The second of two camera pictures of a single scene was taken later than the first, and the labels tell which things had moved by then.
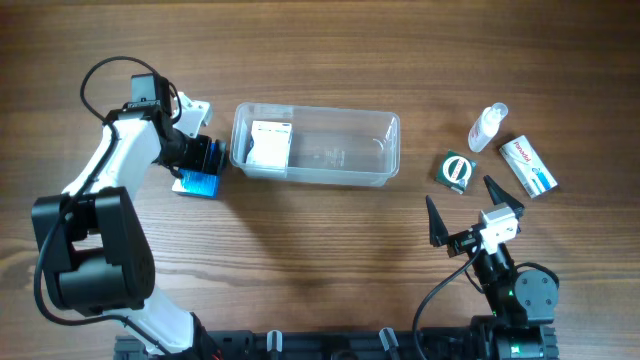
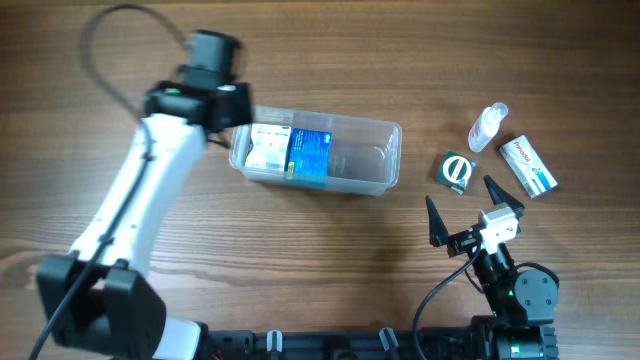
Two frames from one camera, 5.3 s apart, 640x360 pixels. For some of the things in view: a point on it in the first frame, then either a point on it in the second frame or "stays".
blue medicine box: x=205 y=183 to x=308 y=157
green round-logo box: x=456 y=170 stays
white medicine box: x=271 y=142 stays
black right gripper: x=460 y=241 stays
